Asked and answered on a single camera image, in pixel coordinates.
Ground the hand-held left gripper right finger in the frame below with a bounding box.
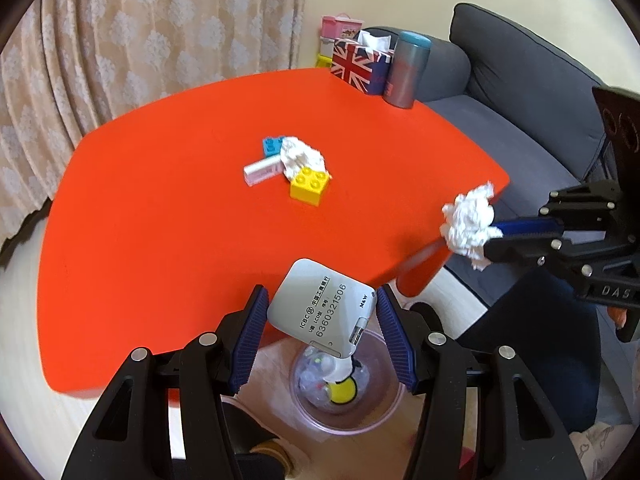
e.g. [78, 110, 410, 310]
[376, 285, 588, 480]

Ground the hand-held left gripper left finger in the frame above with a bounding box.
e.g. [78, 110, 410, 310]
[60, 284, 271, 480]

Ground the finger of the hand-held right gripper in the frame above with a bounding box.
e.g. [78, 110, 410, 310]
[492, 182, 621, 236]
[482, 232, 608, 273]

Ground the white fabric pouch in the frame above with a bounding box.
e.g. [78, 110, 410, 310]
[322, 354, 368, 386]

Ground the pink plastic bin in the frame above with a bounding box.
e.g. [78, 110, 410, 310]
[289, 327, 405, 435]

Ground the yellow and black round case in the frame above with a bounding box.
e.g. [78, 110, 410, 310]
[327, 375, 357, 405]

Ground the clear plastic capsule half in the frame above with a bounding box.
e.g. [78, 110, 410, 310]
[295, 352, 333, 401]

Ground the white card reader device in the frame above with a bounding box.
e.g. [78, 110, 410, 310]
[266, 259, 376, 359]

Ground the black shoe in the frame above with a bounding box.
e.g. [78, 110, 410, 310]
[220, 396, 301, 480]

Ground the person's leg in dark pants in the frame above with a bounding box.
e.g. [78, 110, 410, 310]
[457, 272, 601, 433]

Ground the grey sofa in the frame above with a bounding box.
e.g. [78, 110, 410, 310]
[360, 2, 640, 311]

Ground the yellow toy brick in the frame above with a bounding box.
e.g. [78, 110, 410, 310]
[290, 166, 333, 207]

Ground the white and pink stick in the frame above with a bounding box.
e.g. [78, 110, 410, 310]
[243, 155, 283, 187]

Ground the grey tumbler with blue lid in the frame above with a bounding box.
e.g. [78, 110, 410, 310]
[383, 31, 431, 110]

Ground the light patterned cloth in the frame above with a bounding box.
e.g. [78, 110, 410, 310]
[567, 422, 631, 480]

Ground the flag print tissue box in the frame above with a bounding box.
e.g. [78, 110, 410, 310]
[330, 38, 396, 96]

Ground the white tissue sheet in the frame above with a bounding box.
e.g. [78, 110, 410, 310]
[357, 30, 392, 53]

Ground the pink storage box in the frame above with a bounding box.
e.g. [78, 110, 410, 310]
[321, 14, 364, 41]

